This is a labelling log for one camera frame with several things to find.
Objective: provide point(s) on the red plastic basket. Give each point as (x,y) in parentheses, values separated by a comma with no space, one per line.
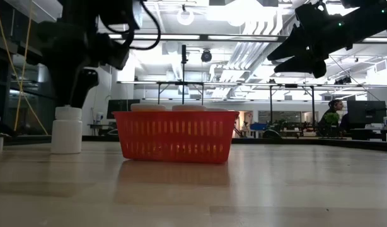
(176,138)

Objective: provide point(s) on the black ceiling spotlight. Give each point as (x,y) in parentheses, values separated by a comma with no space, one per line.
(343,80)

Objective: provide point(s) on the person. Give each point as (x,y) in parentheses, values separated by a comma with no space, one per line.
(333,105)

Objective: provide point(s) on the black pole with camera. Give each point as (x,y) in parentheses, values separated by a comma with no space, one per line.
(183,75)

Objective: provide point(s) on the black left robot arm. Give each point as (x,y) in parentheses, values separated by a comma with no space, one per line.
(80,9)

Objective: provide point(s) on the green potted plant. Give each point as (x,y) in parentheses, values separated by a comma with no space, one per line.
(331,119)

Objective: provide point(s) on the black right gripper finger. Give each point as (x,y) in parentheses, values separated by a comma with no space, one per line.
(294,47)
(310,66)

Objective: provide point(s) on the blue box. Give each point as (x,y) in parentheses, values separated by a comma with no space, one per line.
(259,126)

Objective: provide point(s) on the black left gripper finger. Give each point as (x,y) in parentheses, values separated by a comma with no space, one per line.
(88,80)
(65,86)

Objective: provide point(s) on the black overhead frame bar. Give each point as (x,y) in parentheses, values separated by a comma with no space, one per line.
(203,37)

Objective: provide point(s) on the white plastic pill bottle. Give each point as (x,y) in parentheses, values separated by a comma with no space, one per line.
(66,132)

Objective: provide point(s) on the black ceiling camera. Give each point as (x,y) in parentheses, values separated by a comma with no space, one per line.
(206,56)

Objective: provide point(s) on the black computer monitor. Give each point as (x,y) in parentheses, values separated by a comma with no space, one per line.
(122,108)
(366,112)

